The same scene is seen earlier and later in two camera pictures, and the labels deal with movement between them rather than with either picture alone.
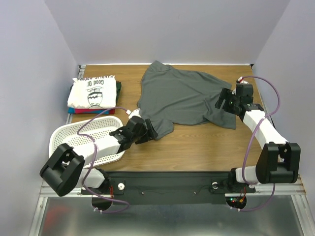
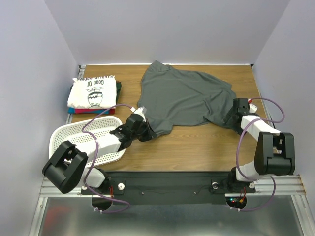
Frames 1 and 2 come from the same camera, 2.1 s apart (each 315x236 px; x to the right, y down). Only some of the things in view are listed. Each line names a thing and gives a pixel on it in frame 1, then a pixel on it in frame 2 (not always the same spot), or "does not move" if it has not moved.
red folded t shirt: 94,111 does not move
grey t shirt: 169,96 does not move
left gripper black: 149,134 does not move
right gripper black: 227,100 to 231,118
